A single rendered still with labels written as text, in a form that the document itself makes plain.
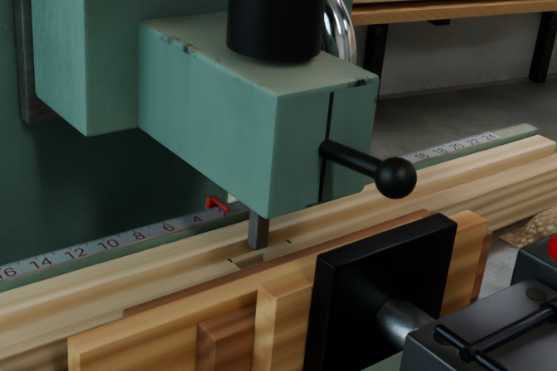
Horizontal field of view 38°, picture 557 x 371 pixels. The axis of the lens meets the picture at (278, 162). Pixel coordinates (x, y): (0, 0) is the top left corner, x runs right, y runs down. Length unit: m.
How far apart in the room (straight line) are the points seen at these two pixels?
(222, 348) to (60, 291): 0.09
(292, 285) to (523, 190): 0.30
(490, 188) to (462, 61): 3.19
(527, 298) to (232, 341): 0.15
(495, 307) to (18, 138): 0.35
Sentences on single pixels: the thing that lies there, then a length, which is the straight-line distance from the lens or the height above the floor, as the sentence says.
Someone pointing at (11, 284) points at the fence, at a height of 0.95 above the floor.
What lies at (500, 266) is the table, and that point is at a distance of 0.61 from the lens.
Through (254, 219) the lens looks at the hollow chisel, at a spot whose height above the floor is 0.97.
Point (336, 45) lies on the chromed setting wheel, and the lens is 0.57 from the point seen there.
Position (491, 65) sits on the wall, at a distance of 3.93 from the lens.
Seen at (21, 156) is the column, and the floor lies 0.95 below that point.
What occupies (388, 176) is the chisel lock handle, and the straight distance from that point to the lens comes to 0.37.
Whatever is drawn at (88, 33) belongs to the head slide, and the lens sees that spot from 0.48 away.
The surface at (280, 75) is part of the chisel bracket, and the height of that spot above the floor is 1.07.
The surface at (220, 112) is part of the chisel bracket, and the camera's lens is 0.42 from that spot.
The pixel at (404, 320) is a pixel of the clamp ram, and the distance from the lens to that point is 0.42.
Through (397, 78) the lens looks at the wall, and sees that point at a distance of 3.59.
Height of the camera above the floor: 1.20
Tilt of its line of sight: 25 degrees down
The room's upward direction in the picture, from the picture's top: 5 degrees clockwise
